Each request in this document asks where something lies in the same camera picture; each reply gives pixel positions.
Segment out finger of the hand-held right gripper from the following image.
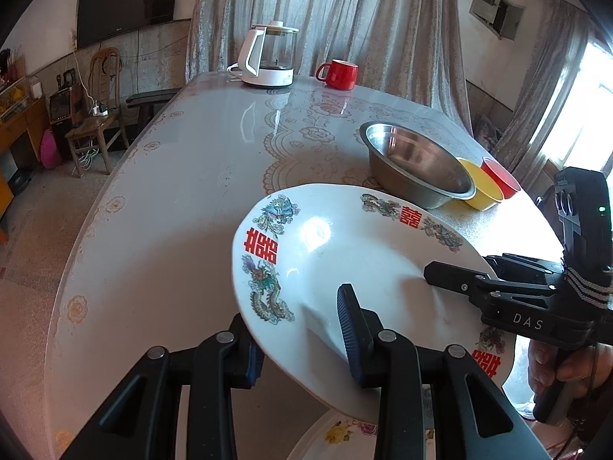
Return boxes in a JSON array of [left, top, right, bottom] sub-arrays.
[[424, 260, 557, 306], [483, 253, 567, 285]]

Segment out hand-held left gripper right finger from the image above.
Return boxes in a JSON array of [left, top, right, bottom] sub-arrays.
[[336, 283, 551, 460]]

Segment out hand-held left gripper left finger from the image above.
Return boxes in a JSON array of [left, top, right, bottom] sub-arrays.
[[60, 313, 265, 460]]

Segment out yellow bowl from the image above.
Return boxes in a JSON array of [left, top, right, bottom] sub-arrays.
[[455, 157, 505, 212]]

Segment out white dragon print plate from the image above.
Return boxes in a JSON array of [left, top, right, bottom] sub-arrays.
[[232, 183, 518, 425]]

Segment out person's right hand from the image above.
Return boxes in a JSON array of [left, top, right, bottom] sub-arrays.
[[526, 338, 613, 396]]

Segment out small red bowl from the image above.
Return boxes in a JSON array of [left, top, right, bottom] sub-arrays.
[[480, 156, 522, 199]]

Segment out white floral print plate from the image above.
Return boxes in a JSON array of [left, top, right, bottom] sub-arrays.
[[286, 409, 436, 460]]

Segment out stainless steel bowl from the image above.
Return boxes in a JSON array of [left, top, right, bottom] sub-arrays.
[[359, 121, 477, 210]]

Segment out floral cloth bundle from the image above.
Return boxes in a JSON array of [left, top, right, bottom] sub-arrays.
[[474, 115, 503, 150]]

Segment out bright window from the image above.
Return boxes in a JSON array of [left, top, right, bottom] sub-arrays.
[[527, 41, 613, 173]]

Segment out grey window curtain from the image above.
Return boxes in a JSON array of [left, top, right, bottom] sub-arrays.
[[491, 0, 595, 178]]

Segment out floral patterned tablecloth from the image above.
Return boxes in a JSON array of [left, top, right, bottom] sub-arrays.
[[43, 71, 566, 460]]

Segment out red mug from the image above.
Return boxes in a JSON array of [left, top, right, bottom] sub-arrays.
[[315, 59, 359, 91]]

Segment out white glass electric kettle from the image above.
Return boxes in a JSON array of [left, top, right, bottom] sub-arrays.
[[227, 20, 300, 89]]

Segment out grey patterned curtain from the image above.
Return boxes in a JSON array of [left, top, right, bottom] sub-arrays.
[[184, 0, 475, 137]]

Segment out pink bag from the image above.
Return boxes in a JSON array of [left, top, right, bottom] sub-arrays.
[[39, 128, 63, 169]]

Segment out orange wooden cabinet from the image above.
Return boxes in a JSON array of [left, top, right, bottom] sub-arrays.
[[0, 98, 49, 245]]

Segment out grey wall electrical box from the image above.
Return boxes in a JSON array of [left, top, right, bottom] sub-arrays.
[[468, 0, 526, 40]]

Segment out black wall television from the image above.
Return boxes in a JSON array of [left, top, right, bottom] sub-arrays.
[[77, 0, 183, 50]]

